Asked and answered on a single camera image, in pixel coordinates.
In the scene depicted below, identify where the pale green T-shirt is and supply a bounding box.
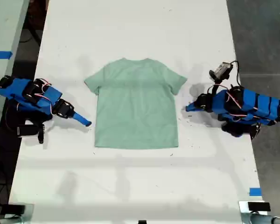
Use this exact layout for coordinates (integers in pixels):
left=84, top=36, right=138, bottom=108
left=84, top=57, right=189, bottom=150

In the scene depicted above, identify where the short blue tape strip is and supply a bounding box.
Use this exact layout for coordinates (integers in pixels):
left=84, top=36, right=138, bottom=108
left=249, top=187, right=263, bottom=196

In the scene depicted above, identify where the curved black camera stalk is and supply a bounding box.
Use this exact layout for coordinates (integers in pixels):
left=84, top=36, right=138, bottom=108
left=206, top=78, right=223, bottom=96

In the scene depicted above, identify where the short black camera stalk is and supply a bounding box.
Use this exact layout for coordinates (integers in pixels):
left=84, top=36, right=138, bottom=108
left=37, top=124, right=46, bottom=144

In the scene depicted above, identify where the black camera box white label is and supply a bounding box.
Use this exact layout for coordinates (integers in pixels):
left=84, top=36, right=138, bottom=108
left=209, top=62, right=233, bottom=81

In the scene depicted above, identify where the black camera cable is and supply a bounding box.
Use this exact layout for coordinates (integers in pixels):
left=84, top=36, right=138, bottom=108
left=228, top=60, right=242, bottom=88

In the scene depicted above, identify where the silver metal bracket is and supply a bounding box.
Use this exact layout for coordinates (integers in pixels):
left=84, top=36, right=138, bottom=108
left=238, top=200, right=280, bottom=224
left=0, top=203, right=35, bottom=224

